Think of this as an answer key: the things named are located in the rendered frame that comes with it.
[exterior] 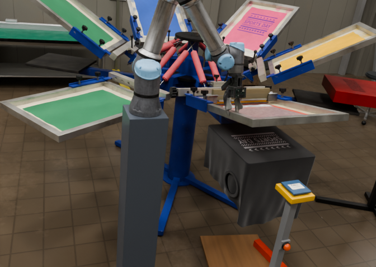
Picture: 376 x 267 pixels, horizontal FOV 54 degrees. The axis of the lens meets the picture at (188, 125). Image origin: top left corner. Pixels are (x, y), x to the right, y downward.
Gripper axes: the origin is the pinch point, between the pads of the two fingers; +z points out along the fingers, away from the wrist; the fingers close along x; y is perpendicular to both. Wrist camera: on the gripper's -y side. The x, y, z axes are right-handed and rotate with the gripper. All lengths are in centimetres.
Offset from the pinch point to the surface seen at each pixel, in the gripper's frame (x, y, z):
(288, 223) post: 15, 33, 49
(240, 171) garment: 5.1, 3.6, 30.9
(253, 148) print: 17.7, -4.9, 21.6
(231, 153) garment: 4.8, -6.9, 24.3
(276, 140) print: 37.2, -11.3, 20.1
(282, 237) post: 13, 31, 57
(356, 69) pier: 545, -436, 5
